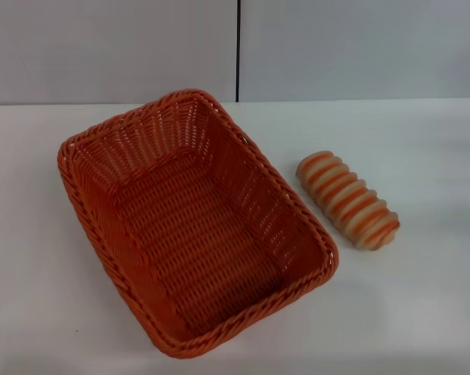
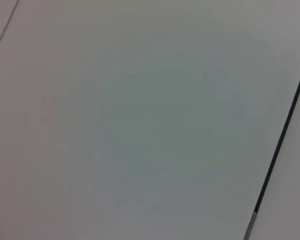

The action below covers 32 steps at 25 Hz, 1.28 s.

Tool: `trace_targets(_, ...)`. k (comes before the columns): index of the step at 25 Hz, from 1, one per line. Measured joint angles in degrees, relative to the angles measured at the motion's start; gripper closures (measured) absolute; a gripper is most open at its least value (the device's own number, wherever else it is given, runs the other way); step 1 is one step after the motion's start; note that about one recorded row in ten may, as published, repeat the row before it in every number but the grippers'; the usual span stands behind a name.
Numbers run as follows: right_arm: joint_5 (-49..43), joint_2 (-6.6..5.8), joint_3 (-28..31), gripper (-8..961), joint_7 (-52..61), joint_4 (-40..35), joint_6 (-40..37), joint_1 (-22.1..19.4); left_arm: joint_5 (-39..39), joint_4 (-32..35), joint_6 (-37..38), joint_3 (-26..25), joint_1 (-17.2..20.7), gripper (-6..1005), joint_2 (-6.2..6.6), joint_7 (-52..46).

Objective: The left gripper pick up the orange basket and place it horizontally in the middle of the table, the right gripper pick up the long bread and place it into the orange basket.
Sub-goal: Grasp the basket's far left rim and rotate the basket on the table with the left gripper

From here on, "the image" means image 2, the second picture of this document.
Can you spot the black vertical panel joint strip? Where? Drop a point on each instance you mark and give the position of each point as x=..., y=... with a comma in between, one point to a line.
x=284, y=130

